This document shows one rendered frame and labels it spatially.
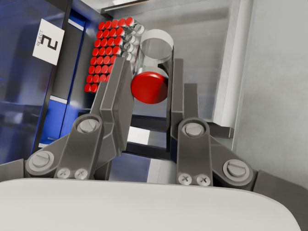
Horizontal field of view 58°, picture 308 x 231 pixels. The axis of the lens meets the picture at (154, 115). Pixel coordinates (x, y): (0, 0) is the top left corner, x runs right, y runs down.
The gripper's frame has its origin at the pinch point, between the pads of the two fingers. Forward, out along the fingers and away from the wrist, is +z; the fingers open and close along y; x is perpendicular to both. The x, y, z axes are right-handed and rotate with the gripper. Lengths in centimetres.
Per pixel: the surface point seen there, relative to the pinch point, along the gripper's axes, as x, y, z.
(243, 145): -98, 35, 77
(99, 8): -23, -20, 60
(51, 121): -43, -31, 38
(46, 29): -20, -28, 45
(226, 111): -26.1, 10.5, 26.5
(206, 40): -19.9, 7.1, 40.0
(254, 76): -78, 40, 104
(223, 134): -26.9, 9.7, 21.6
